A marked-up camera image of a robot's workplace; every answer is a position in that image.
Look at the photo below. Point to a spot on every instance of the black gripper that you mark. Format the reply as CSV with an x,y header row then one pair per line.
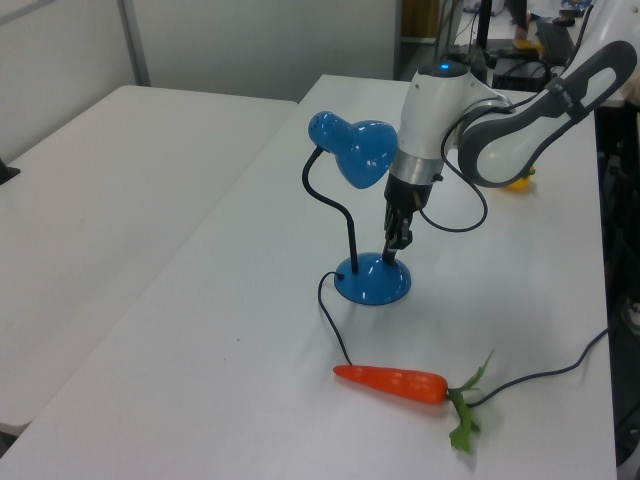
x,y
406,194

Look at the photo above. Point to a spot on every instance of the blue desk lamp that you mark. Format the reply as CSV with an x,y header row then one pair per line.
x,y
372,287

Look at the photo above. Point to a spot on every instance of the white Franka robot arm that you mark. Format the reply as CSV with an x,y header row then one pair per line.
x,y
505,145

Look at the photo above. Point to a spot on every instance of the yellow toy bell pepper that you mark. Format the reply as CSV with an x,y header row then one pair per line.
x,y
520,184

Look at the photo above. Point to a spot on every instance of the orange toy carrot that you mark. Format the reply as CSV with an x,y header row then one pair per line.
x,y
395,382

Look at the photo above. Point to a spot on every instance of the yellow flat item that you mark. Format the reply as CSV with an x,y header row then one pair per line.
x,y
527,45

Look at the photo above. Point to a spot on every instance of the black keyboard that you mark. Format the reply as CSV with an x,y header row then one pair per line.
x,y
555,40

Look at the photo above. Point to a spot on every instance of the black table clamp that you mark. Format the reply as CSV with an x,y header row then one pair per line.
x,y
7,172

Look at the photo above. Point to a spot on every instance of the grey partition post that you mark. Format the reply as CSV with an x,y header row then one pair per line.
x,y
134,42

